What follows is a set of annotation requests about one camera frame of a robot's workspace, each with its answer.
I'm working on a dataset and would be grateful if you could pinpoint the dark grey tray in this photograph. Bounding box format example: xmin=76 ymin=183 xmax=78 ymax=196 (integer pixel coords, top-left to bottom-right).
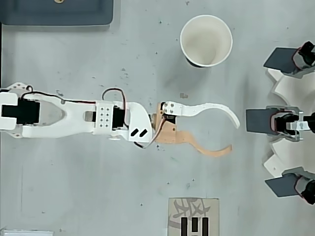
xmin=0 ymin=0 xmax=114 ymax=27

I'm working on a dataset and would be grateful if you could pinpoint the black paper cup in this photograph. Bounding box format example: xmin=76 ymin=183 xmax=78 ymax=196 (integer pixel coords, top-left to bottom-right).
xmin=179 ymin=14 xmax=233 ymax=68

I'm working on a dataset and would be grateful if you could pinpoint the grey motor unit with paddle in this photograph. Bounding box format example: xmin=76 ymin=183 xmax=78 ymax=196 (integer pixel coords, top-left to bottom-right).
xmin=264 ymin=167 xmax=315 ymax=205
xmin=263 ymin=41 xmax=315 ymax=79
xmin=245 ymin=105 xmax=315 ymax=143

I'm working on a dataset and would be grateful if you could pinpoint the red black servo cable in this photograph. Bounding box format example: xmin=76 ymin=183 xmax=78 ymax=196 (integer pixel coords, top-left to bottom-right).
xmin=102 ymin=88 xmax=130 ymax=130
xmin=134 ymin=115 xmax=170 ymax=149
xmin=21 ymin=85 xmax=97 ymax=104

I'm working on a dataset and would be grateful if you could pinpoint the tan gripper black servo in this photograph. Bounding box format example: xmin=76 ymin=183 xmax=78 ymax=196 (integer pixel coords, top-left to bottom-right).
xmin=150 ymin=100 xmax=241 ymax=158

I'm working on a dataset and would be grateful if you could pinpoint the white round machine base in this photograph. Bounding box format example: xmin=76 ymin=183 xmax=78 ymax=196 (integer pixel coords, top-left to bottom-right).
xmin=263 ymin=67 xmax=315 ymax=183

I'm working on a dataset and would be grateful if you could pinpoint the cardboard card with black bars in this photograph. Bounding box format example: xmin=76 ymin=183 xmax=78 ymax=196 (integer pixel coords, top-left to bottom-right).
xmin=168 ymin=197 xmax=220 ymax=236

